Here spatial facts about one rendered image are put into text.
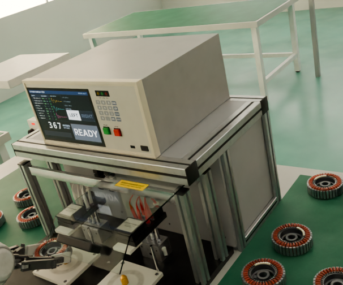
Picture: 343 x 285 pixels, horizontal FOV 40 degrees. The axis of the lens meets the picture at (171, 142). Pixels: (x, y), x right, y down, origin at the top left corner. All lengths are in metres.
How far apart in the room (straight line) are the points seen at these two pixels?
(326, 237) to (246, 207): 0.24
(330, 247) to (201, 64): 0.61
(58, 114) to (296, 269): 0.77
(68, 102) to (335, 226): 0.83
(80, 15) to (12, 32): 1.24
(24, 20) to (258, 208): 5.76
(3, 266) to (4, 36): 5.75
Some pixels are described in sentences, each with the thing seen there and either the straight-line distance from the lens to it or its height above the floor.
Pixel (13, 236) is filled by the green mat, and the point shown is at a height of 0.75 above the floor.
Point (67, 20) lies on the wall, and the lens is 7.39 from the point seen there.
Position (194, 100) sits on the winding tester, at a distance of 1.30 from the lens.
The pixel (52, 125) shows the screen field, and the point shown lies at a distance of 1.42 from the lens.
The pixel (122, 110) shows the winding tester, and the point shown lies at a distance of 1.18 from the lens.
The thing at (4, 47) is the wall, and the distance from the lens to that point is 6.71.
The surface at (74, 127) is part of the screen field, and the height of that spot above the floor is 1.18.
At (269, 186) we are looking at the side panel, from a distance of 1.54.
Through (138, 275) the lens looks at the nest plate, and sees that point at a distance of 1.37.
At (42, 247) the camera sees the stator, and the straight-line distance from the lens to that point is 1.49.
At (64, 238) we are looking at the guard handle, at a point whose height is 1.06.
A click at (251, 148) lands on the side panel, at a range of 1.40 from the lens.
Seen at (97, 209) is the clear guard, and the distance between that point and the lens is 1.15.
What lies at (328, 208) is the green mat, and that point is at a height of 0.75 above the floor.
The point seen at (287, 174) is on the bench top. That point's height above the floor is 0.75.
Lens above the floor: 1.63
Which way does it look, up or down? 24 degrees down
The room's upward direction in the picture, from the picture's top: 14 degrees counter-clockwise
